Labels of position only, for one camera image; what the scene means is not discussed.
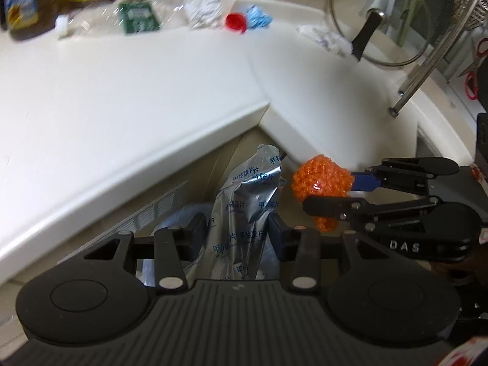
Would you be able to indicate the blue crumpled plastic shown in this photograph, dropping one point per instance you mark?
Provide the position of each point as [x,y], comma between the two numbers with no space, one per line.
[258,17]

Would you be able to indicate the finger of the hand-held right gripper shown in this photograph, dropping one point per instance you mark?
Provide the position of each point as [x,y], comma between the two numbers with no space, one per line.
[364,182]
[331,206]

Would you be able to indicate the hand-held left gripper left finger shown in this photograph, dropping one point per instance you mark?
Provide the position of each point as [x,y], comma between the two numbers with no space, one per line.
[198,234]

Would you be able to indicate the large oil bottle blue label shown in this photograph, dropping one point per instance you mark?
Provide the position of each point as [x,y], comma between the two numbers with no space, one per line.
[23,7]

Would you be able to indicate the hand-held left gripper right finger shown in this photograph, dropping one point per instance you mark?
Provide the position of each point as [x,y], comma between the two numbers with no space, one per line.
[276,238]

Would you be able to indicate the silver foil sheet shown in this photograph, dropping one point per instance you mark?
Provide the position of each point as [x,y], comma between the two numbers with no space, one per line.
[244,198]

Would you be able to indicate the orange foam net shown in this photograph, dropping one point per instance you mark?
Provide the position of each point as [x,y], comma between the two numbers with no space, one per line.
[320,179]

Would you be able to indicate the steel dish rack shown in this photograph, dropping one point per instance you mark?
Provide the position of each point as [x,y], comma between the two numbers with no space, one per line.
[427,68]

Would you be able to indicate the clear bottle green label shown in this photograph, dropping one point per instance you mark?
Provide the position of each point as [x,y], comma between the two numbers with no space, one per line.
[139,17]

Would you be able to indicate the red plastic cap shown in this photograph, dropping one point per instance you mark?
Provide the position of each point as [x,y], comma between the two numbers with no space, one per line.
[235,23]

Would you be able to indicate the glass pot lid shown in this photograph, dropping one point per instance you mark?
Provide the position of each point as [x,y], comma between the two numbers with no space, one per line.
[366,34]

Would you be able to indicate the white plastic bag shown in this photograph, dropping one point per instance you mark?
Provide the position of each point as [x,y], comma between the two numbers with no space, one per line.
[328,40]

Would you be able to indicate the crumpled white paper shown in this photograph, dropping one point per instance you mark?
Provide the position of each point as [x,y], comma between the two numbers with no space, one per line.
[204,7]

